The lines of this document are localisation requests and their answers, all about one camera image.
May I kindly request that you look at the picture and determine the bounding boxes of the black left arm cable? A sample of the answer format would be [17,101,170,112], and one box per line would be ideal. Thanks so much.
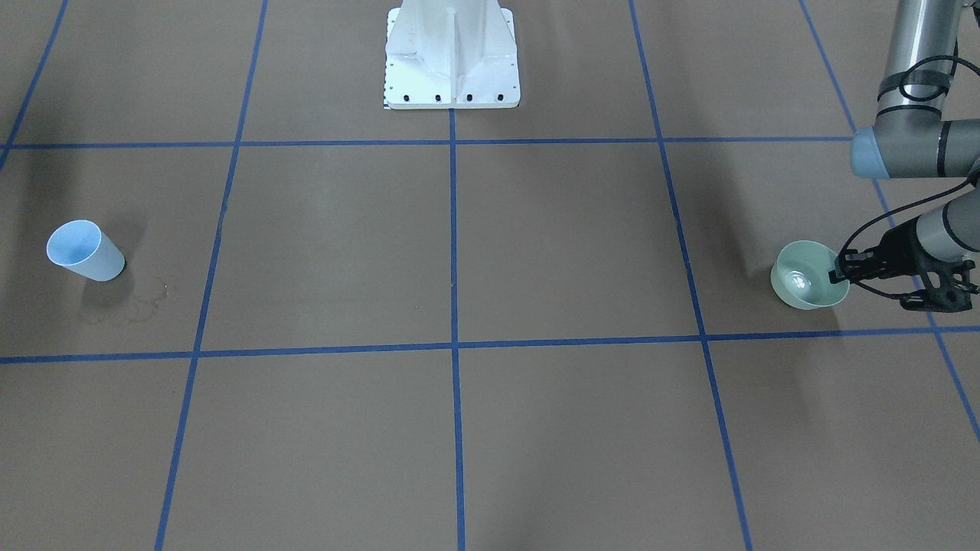
[838,55,980,299]

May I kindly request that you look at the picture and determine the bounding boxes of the white camera pedestal column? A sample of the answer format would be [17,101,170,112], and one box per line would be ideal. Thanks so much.
[383,1,521,109]

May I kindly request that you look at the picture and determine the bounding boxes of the mint green bowl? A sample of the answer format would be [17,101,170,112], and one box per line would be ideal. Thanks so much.
[770,240,850,311]

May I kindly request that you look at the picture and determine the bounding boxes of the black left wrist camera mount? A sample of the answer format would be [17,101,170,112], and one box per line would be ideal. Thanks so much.
[897,256,978,314]

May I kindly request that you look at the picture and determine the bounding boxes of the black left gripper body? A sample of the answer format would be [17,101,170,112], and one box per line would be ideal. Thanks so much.
[864,222,931,280]

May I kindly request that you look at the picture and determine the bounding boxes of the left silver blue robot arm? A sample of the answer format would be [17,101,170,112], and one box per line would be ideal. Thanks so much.
[829,1,978,293]

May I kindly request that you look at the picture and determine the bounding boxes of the light blue plastic cup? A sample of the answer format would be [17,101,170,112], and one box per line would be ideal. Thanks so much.
[46,220,126,282]

